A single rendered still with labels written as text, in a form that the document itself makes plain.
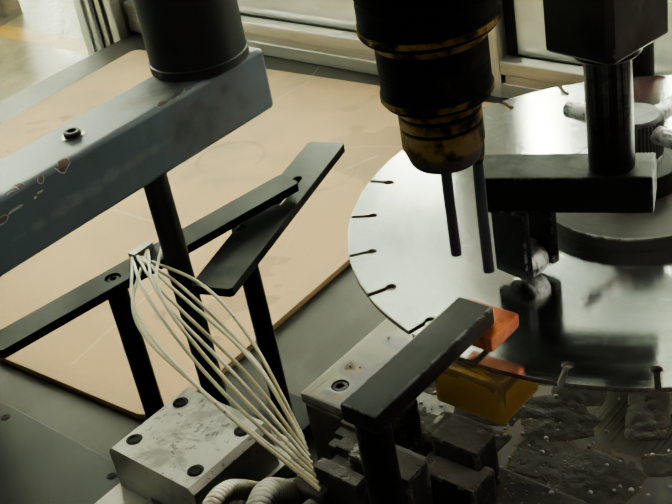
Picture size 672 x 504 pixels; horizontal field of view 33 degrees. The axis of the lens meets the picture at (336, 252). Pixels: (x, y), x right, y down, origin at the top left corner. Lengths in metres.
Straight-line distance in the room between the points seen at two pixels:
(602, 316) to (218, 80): 0.25
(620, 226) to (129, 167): 0.26
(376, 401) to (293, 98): 0.88
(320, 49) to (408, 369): 0.95
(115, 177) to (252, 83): 0.11
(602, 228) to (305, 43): 0.86
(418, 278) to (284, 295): 0.38
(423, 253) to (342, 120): 0.64
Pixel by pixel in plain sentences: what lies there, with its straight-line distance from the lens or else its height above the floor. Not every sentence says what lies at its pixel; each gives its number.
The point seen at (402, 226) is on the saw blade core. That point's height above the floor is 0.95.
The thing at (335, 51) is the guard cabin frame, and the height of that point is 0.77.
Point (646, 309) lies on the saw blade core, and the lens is 0.58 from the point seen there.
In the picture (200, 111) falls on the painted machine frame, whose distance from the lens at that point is 0.66.
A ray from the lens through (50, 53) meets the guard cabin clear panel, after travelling 1.67.
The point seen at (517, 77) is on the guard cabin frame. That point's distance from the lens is 1.26.
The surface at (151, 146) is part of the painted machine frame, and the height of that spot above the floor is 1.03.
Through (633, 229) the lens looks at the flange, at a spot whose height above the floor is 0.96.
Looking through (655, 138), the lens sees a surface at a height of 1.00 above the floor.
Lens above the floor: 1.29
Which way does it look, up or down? 31 degrees down
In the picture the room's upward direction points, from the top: 11 degrees counter-clockwise
